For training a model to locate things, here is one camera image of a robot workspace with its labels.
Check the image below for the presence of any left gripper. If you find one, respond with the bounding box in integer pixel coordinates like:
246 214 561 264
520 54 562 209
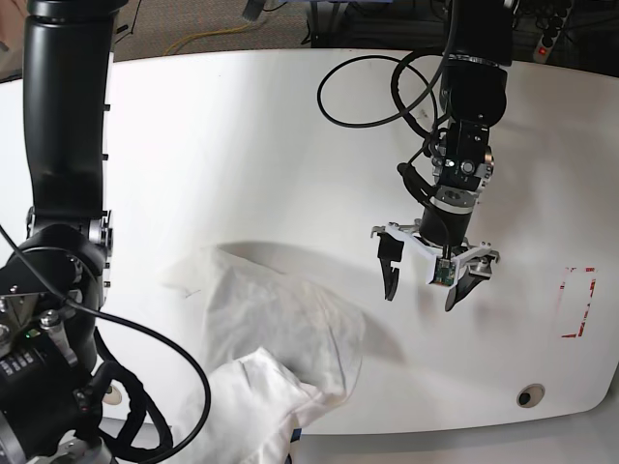
370 191 500 311

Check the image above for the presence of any white printed T-shirt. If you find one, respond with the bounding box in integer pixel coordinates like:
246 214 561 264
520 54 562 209
159 241 367 464

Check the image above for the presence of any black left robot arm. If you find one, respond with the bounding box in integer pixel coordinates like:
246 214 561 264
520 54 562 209
372 1 514 310

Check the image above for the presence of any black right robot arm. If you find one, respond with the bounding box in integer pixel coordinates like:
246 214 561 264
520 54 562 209
1 1 122 463

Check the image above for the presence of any red tape rectangle marking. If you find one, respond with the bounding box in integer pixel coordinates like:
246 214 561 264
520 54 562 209
556 267 597 339

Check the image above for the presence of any right table grommet hole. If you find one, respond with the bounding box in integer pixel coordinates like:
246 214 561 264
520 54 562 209
516 384 545 409

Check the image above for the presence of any table grommet hole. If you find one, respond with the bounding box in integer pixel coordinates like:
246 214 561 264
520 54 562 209
103 385 122 406
516 384 545 409

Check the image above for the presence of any power strip with red light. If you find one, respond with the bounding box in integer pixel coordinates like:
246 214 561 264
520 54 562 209
532 9 569 64

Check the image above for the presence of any left table grommet hole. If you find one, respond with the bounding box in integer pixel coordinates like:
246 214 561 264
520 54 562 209
103 385 122 406

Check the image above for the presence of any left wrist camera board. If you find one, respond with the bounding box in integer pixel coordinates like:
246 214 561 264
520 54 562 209
430 257 457 288

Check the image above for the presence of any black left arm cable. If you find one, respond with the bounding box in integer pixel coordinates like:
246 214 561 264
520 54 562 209
316 50 454 146

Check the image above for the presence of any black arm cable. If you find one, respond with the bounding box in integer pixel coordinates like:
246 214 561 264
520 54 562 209
316 50 454 146
0 224 213 458

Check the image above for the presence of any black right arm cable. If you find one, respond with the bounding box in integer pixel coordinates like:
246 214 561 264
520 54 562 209
0 224 213 458

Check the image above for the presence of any yellow cable on floor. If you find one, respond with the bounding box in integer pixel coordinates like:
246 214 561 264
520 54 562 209
166 17 252 58

